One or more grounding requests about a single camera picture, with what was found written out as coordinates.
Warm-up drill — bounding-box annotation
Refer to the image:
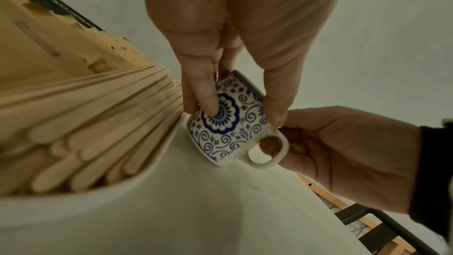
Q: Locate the person's left hand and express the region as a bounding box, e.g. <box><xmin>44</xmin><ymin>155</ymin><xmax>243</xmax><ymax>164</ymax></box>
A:
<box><xmin>137</xmin><ymin>0</ymin><xmax>352</xmax><ymax>128</ymax></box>

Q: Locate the person's right hand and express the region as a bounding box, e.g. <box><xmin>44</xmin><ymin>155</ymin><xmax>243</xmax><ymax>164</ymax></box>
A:
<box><xmin>259</xmin><ymin>105</ymin><xmax>422</xmax><ymax>216</ymax></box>

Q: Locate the blue floral white cup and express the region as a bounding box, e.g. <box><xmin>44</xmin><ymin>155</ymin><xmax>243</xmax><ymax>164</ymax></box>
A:
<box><xmin>186</xmin><ymin>69</ymin><xmax>290</xmax><ymax>170</ymax></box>

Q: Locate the person's right forearm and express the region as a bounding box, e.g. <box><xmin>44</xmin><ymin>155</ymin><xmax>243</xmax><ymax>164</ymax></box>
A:
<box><xmin>409</xmin><ymin>125</ymin><xmax>453</xmax><ymax>233</ymax></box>

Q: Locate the white container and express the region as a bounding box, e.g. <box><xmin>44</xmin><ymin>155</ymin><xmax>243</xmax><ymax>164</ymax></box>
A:
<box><xmin>0</xmin><ymin>111</ymin><xmax>370</xmax><ymax>255</ymax></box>

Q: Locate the bundle of wooden stir sticks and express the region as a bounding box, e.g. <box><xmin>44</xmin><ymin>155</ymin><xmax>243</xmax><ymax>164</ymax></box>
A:
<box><xmin>0</xmin><ymin>65</ymin><xmax>185</xmax><ymax>196</ymax></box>

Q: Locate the yellow cardboard box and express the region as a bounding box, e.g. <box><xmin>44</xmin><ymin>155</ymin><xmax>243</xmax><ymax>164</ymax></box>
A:
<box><xmin>0</xmin><ymin>0</ymin><xmax>157</xmax><ymax>103</ymax></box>

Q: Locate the light wooden frame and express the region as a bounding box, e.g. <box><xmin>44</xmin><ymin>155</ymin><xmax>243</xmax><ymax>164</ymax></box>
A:
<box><xmin>296</xmin><ymin>172</ymin><xmax>418</xmax><ymax>255</ymax></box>

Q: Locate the black metal chair frame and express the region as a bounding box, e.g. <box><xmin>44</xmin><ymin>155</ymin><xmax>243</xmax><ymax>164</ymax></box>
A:
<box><xmin>333</xmin><ymin>203</ymin><xmax>448</xmax><ymax>255</ymax></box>

